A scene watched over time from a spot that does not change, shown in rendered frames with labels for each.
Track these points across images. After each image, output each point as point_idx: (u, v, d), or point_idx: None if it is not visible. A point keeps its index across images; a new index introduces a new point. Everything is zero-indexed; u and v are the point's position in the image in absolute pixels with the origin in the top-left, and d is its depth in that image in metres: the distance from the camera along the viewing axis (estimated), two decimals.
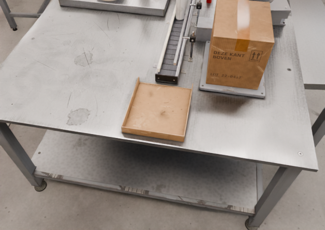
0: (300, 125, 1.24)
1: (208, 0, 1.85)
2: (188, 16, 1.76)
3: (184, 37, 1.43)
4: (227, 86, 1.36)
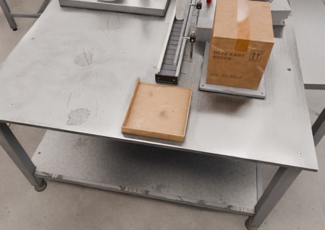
0: (300, 125, 1.24)
1: (208, 0, 1.85)
2: (188, 16, 1.76)
3: (184, 37, 1.43)
4: (227, 86, 1.36)
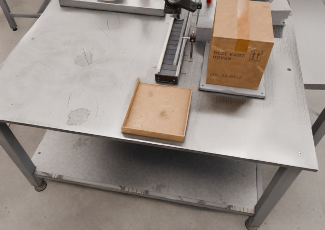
0: (300, 125, 1.24)
1: (208, 0, 1.85)
2: (188, 16, 1.76)
3: (184, 37, 1.43)
4: (227, 86, 1.36)
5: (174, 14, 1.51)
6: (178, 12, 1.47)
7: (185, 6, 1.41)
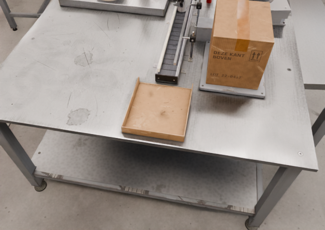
0: (300, 125, 1.24)
1: (208, 0, 1.85)
2: (188, 16, 1.76)
3: (184, 37, 1.43)
4: (227, 86, 1.36)
5: (177, 2, 1.59)
6: (182, 0, 1.54)
7: None
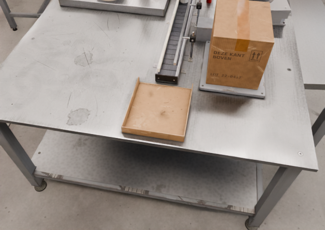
0: (300, 125, 1.24)
1: (208, 0, 1.85)
2: (188, 16, 1.76)
3: (184, 37, 1.43)
4: (227, 86, 1.36)
5: None
6: None
7: None
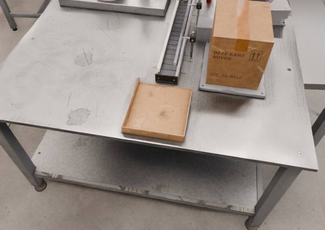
0: (300, 125, 1.24)
1: (208, 0, 1.85)
2: (188, 16, 1.76)
3: (184, 37, 1.43)
4: (227, 86, 1.36)
5: None
6: None
7: None
